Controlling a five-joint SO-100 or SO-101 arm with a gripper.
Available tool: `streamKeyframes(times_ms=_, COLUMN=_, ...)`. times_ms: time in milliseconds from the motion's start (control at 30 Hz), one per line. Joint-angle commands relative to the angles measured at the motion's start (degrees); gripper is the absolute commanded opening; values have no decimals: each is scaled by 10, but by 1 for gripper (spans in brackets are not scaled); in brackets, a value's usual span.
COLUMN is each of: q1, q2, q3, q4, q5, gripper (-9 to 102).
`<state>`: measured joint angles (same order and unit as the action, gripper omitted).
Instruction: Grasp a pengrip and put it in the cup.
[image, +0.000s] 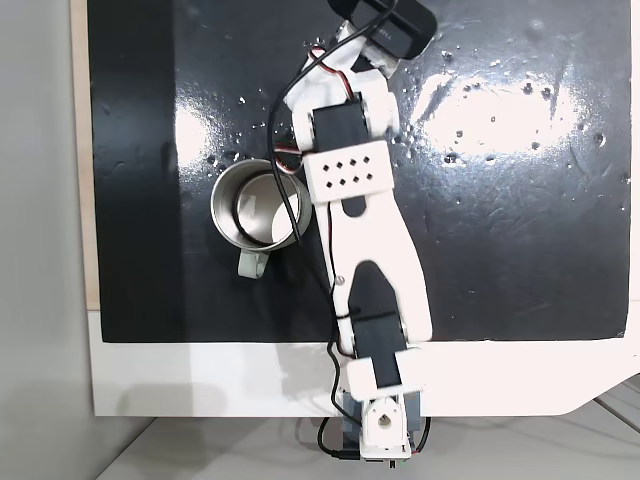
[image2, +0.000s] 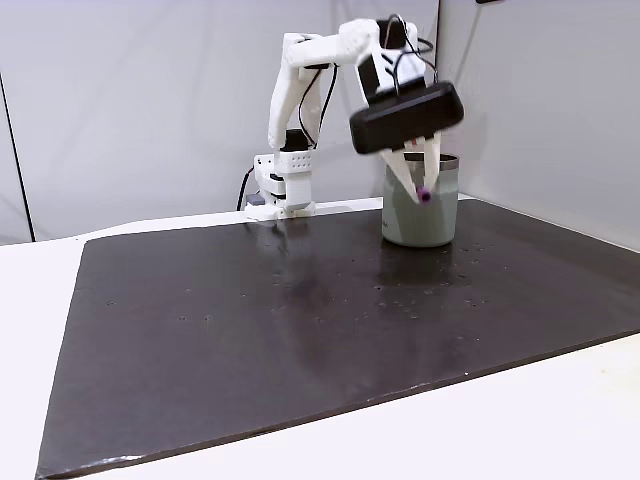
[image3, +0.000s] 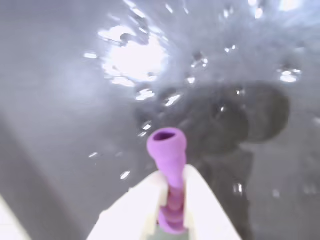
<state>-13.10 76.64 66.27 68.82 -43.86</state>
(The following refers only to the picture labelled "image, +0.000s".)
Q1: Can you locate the glossy black table mat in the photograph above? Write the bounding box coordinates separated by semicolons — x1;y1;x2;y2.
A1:
87;0;631;346

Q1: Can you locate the red white servo cable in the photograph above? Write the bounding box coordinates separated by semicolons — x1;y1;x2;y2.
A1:
272;45;362;176

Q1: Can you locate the black oval camera box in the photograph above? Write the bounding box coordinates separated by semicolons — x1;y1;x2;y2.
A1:
327;0;439;61

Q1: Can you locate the black camera cable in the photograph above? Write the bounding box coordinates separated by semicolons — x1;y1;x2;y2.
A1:
266;0;402;246

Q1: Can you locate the metal cup with pale handle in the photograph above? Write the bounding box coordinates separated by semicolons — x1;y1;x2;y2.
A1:
210;158;314;280

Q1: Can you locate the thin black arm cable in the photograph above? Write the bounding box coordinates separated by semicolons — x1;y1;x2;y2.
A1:
315;199;362;460

